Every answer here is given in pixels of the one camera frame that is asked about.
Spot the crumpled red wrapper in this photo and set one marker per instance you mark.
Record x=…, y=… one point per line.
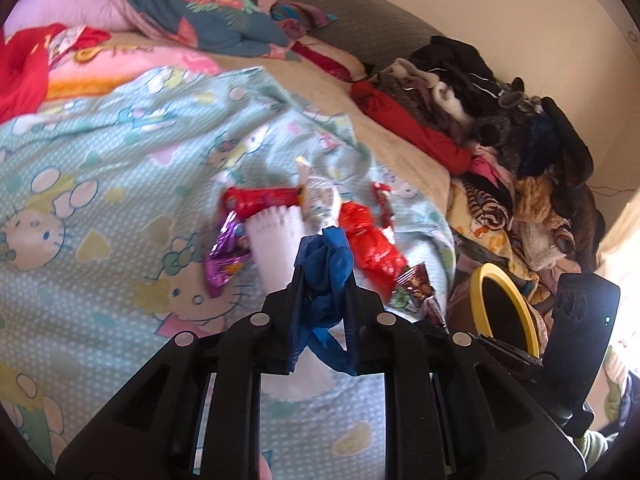
x=370, y=245

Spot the light blue cartoon blanket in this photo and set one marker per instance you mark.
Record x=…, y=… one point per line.
x=125, y=160

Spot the white toe sock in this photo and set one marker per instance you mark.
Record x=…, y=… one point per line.
x=275, y=245

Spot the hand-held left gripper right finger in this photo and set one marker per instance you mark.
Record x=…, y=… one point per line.
x=351, y=320

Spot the grey padded headboard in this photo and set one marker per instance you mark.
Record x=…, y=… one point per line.
x=360, y=20

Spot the dark red snack packet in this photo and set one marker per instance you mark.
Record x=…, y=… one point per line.
x=415, y=290

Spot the pile of clothes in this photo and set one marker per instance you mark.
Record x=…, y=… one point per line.
x=525, y=125

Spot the multicoloured cloth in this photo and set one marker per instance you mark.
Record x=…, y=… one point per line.
x=300, y=15

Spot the blue rubber glove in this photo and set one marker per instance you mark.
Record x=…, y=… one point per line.
x=330, y=260

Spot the pink printed blanket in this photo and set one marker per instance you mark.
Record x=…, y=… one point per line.
x=125, y=67

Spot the red cylindrical can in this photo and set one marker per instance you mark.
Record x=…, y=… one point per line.
x=255, y=199

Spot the clear plastic wrapper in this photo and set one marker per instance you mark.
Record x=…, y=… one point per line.
x=322, y=200

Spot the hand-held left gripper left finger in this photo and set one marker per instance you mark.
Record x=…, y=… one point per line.
x=295, y=320

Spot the dark red patterned cloth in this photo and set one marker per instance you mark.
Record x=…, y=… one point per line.
x=330, y=62

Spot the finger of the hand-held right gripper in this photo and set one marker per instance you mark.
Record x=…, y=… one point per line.
x=510, y=352

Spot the red garment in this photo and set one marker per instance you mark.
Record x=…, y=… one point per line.
x=415, y=130

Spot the small red sauce packet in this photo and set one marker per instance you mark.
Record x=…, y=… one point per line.
x=382, y=205

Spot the red printed cloth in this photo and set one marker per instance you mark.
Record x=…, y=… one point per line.
x=25, y=70

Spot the blue floral pink-lined quilt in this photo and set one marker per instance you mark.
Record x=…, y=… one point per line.
x=210, y=15

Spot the purple snack wrapper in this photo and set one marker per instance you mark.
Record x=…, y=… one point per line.
x=225, y=260

